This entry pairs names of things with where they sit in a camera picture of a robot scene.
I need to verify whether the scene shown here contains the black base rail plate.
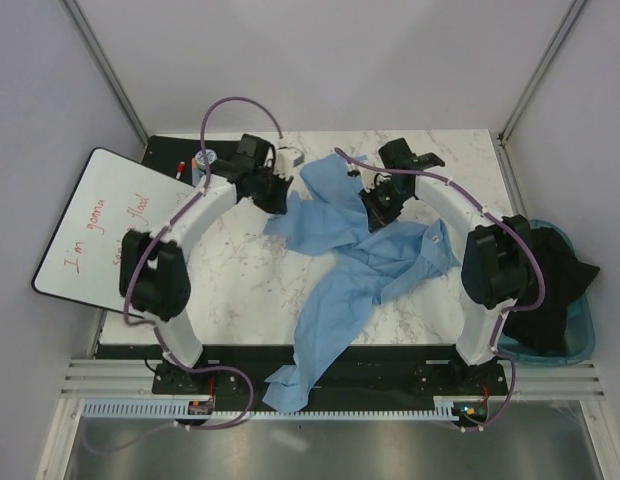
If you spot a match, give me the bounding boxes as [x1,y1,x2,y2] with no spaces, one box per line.
[151,346,511,429]

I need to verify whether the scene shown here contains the black mat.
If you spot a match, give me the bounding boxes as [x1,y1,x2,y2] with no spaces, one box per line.
[142,134,246,191]

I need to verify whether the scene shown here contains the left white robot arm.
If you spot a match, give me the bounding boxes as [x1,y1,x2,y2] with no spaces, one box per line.
[119,134,304,393]

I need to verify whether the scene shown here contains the black clothes in bin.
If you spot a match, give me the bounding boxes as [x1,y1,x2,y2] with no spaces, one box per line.
[499,219,602,357]

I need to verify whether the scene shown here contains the white dry-erase board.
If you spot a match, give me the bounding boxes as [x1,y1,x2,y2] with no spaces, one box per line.
[32,148,193,312]

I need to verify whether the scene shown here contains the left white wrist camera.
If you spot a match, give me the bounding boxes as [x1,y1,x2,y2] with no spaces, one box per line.
[274,146,304,171]

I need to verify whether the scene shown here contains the red white marker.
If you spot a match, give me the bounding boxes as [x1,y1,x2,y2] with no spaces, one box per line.
[175,161,185,180]

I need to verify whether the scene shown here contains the white slotted cable duct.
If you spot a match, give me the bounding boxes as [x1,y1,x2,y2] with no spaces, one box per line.
[82,399,462,421]

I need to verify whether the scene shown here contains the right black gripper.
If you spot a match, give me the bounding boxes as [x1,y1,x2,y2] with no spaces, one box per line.
[359,179,411,232]

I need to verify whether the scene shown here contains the teal plastic bin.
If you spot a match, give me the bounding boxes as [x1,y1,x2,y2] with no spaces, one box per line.
[497,217,598,370]

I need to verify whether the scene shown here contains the light blue marker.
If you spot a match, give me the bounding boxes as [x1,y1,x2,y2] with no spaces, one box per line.
[191,158,201,187]

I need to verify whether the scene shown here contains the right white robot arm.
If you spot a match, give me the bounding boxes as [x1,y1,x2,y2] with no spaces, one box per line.
[349,138,546,394]

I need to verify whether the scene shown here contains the light blue long sleeve shirt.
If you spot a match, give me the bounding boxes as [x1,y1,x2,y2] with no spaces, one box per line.
[263,154,459,414]

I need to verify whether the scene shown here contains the blue white round container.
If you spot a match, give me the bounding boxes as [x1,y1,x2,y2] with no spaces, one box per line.
[193,149,218,174]

